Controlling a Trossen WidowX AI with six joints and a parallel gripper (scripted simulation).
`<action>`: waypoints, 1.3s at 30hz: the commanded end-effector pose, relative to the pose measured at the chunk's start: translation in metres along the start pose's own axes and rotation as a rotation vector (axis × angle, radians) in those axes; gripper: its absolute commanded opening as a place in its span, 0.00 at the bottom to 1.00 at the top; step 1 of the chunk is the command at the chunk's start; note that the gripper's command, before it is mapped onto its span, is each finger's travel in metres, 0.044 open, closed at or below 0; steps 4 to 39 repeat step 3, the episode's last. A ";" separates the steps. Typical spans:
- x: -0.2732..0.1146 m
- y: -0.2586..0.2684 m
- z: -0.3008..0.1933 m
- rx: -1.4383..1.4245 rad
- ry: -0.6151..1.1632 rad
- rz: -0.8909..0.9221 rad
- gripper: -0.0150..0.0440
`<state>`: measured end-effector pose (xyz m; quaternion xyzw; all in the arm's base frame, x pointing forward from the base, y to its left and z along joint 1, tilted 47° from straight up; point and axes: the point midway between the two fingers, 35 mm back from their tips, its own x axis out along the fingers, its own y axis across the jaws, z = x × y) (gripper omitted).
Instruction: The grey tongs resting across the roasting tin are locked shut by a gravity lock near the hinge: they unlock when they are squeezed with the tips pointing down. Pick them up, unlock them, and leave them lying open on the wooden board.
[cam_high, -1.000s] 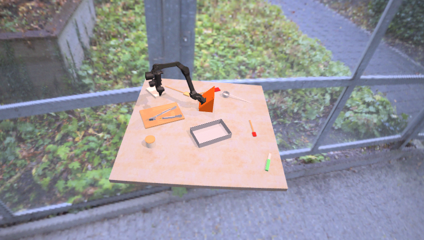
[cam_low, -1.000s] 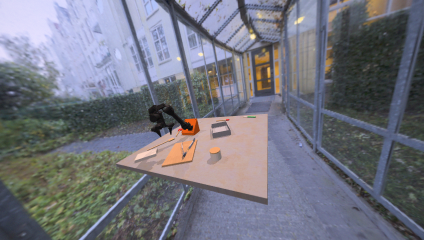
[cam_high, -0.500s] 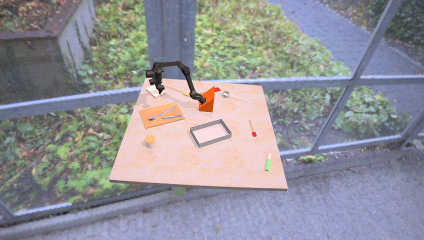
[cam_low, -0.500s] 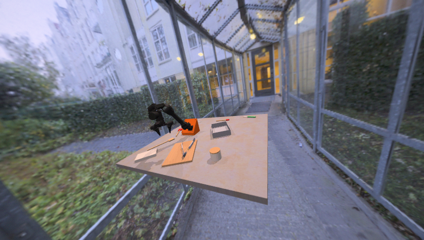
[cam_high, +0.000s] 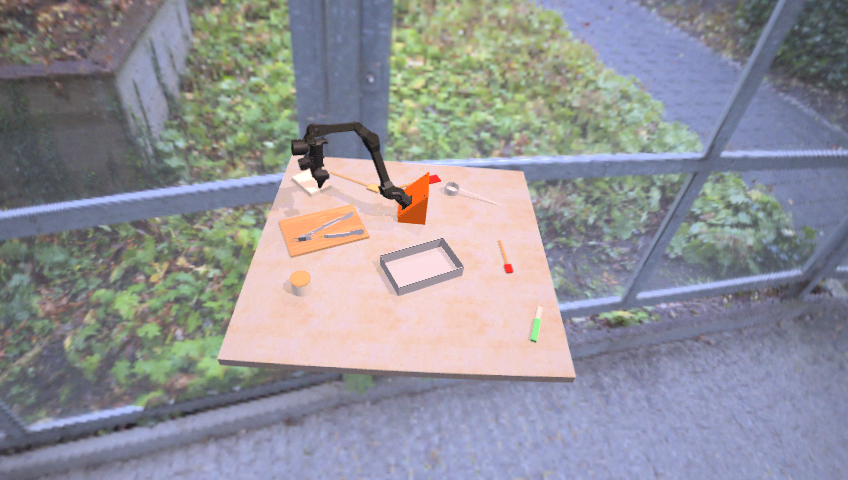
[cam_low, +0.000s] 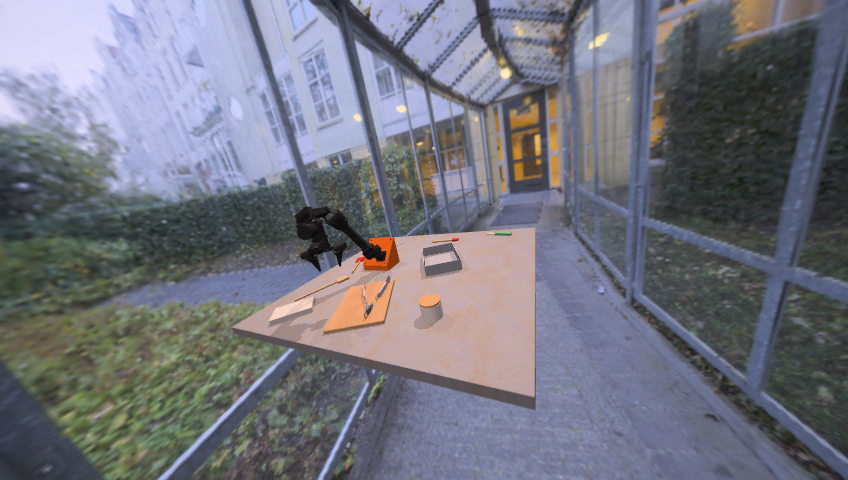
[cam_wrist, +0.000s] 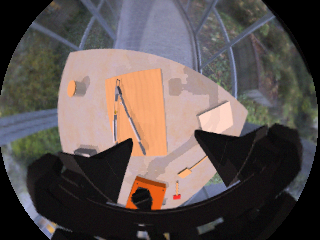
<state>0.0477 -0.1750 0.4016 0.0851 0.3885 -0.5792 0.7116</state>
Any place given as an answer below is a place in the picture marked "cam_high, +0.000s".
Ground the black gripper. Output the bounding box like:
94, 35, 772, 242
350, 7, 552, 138
304, 153, 330, 188

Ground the light wooden spoon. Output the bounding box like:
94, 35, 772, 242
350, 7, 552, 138
330, 172, 380, 193

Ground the grey cylindrical container with orange lid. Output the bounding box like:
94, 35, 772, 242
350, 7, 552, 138
290, 271, 312, 297

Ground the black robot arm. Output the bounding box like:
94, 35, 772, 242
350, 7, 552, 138
291, 121, 412, 210

